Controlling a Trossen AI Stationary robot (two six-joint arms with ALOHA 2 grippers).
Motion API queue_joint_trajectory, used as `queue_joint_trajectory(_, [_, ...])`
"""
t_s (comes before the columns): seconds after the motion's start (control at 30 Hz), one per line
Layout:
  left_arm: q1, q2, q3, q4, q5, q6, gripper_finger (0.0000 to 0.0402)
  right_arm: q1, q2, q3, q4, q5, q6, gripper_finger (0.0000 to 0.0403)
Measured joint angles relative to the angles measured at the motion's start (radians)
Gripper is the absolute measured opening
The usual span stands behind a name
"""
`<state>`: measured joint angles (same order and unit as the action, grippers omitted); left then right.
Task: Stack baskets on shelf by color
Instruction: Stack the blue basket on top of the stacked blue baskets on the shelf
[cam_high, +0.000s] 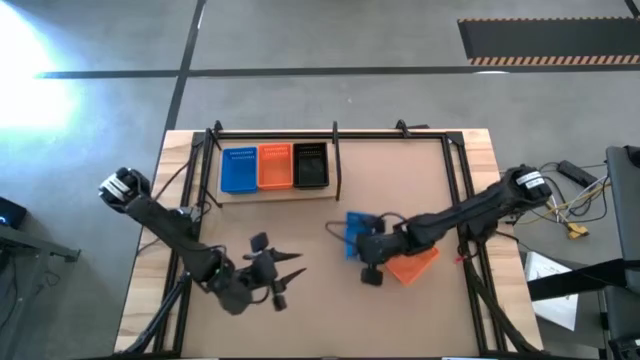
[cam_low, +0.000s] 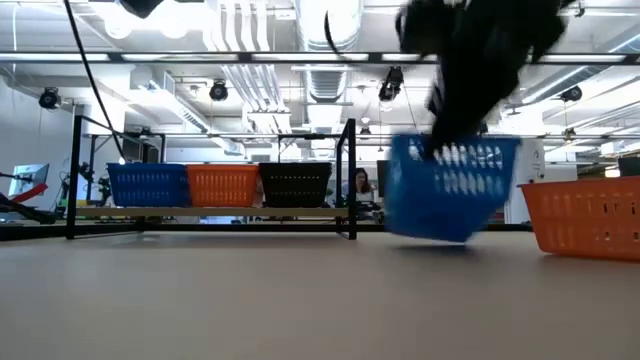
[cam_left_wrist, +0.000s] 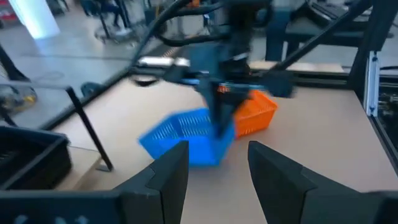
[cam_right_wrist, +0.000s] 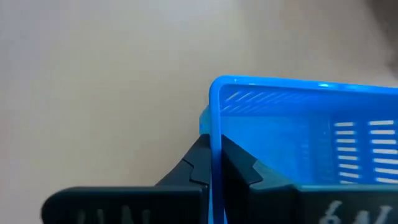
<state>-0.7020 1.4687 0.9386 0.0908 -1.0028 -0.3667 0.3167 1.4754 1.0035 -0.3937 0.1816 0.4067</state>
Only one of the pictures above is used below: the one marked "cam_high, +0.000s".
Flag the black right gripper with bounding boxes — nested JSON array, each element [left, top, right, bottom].
[[357, 217, 414, 288]]

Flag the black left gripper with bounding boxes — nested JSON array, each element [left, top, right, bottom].
[[239, 232, 308, 312]]

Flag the blue plastic basket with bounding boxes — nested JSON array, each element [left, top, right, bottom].
[[343, 210, 384, 260], [220, 146, 260, 195]]

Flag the orange plastic basket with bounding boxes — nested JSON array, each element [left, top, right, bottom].
[[257, 142, 294, 191], [384, 245, 441, 287]]

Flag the black plastic basket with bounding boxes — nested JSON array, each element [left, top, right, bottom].
[[292, 142, 331, 190]]

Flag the wooden shelf with black legs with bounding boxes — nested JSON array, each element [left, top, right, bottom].
[[204, 121, 344, 207]]

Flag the tan table mat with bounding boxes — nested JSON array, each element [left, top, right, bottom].
[[182, 137, 481, 357]]

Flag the white paper sheet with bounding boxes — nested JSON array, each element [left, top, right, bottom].
[[522, 249, 581, 331]]

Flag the yellow plug connector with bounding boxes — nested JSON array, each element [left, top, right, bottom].
[[564, 222, 590, 240]]

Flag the black flat bar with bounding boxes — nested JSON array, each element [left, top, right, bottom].
[[526, 257, 630, 302]]

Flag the black power strip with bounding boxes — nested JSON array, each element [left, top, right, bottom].
[[557, 159, 599, 189]]

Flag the grey metal stand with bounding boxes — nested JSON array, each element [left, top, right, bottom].
[[0, 223, 82, 360]]

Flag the black hazard-striped floor mat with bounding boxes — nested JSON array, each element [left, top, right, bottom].
[[457, 17, 640, 66]]

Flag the black device with light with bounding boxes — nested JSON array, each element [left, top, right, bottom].
[[0, 196, 28, 230]]

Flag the black aluminium frame rig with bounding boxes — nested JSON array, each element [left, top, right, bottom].
[[114, 127, 544, 359]]

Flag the yellow cable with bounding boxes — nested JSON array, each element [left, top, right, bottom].
[[547, 182, 611, 229]]

